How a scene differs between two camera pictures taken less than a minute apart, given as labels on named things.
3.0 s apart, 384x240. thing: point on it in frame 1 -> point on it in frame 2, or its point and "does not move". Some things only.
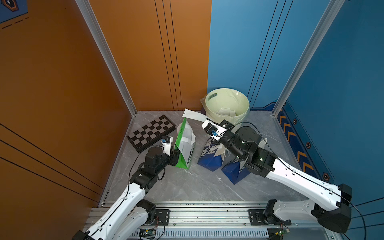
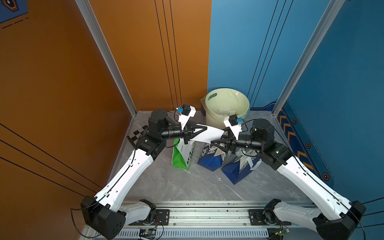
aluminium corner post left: x=86 y=8 does not move
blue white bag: x=237 y=171 does not move
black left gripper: x=174 y=158 -> x=189 y=131
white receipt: x=194 y=115 -> x=210 y=134
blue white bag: x=212 y=156 does not move
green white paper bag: x=185 y=146 does not move
